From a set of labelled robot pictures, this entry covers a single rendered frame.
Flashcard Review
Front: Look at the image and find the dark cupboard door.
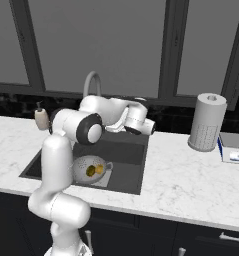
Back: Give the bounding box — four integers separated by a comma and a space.
78, 208, 178, 256
0, 190, 56, 256

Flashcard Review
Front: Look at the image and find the beige soap dispenser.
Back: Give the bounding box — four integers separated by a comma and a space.
34, 101, 52, 131

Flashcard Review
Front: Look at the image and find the silver drawer handle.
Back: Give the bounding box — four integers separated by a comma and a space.
218, 232, 239, 245

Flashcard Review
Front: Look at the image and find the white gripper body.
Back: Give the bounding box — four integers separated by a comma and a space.
105, 106, 131, 134

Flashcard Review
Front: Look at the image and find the white and blue box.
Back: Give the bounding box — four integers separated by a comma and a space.
217, 131, 239, 165

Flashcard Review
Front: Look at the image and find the dark framed window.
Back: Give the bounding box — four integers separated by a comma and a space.
0, 0, 239, 111

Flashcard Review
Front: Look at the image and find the white paper towel roll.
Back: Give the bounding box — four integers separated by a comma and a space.
187, 92, 228, 153

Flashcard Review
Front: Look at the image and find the grey curved sink faucet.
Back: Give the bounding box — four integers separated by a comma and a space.
82, 70, 103, 100

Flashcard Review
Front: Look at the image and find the dark sink basin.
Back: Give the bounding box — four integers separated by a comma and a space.
18, 129, 151, 196

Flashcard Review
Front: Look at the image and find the dark drawer front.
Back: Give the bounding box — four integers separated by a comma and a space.
172, 221, 239, 256

